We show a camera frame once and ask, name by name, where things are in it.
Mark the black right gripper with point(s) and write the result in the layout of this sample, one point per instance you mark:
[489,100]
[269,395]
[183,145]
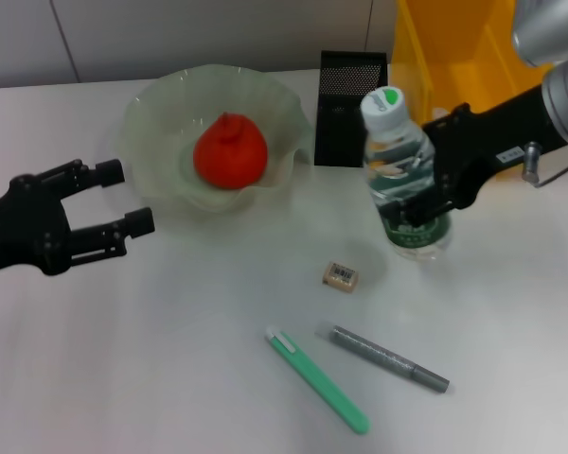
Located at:
[492,137]

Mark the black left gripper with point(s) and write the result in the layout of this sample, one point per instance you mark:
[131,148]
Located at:
[23,227]

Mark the clear water bottle green label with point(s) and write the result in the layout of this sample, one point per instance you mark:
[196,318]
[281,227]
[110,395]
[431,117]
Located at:
[397,156]

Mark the orange fruit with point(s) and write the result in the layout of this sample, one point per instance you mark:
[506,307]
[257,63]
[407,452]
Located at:
[229,156]

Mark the green glass fruit plate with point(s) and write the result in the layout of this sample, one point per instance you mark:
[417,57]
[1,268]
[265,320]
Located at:
[161,123]

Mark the black mesh pen holder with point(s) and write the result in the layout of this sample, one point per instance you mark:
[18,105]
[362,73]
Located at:
[341,137]

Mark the beige eraser with barcode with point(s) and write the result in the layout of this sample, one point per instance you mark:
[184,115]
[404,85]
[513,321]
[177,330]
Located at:
[341,275]

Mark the mint green pen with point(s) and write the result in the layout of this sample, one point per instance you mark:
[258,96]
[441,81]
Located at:
[312,373]

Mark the yellow plastic bin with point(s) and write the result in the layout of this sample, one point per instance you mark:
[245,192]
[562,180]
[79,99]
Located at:
[454,47]

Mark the grey glitter marker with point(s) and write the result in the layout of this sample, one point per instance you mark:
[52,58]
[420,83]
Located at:
[378,352]

